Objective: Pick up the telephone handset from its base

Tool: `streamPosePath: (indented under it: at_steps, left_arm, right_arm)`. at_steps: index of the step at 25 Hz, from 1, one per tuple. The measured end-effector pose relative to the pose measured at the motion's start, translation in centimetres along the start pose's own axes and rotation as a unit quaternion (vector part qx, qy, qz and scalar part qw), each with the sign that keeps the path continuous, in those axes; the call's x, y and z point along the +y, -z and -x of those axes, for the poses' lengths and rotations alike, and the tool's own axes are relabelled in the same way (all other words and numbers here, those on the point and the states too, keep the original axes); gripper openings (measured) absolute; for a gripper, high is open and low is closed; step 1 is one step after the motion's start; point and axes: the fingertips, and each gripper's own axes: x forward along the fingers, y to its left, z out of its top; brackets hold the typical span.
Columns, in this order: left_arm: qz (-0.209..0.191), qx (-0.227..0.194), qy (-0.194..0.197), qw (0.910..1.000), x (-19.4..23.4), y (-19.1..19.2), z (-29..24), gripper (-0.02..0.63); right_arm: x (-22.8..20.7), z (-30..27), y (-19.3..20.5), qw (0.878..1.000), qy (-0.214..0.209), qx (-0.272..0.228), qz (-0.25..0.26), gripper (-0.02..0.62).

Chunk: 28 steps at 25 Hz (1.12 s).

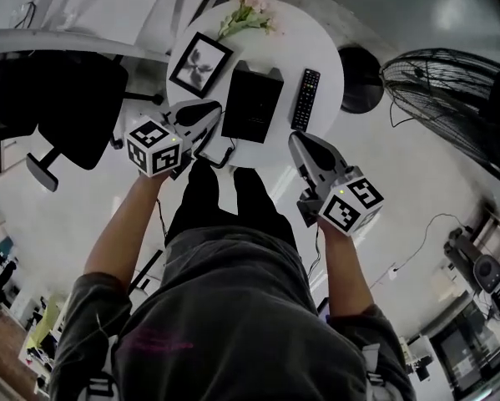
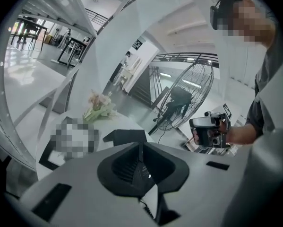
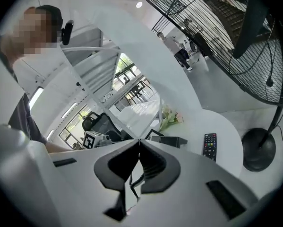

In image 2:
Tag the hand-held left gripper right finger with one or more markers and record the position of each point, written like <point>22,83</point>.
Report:
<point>160,169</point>

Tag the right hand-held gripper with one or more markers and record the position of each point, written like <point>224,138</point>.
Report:
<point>202,123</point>

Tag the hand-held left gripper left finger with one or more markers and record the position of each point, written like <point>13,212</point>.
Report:
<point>127,174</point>

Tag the person's right forearm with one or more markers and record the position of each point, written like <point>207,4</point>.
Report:
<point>242,133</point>

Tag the large black floor fan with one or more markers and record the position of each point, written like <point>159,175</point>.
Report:
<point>188,96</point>

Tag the white round side table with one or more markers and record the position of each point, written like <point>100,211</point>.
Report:
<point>131,124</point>

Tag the person's grey t-shirt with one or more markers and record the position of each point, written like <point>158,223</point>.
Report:
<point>261,103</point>

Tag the black metal railing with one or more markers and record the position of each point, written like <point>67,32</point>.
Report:
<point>186,57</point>

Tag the black metal staircase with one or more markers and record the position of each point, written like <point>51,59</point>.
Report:
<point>143,89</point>

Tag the pale artificial flower bouquet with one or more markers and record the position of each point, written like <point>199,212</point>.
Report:
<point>100,107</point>

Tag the white metal staircase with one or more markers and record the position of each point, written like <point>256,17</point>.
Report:
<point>122,55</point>

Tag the person's head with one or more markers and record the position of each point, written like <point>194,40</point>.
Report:
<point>250,20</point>

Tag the black table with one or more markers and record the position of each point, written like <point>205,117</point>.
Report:
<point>72,48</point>
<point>29,29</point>

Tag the black picture frame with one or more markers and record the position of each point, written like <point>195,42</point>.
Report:
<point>72,138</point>

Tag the black and white wall sign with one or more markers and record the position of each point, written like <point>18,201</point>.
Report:
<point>138,44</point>

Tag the black head-worn camera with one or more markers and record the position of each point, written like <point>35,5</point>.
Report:
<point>214,18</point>

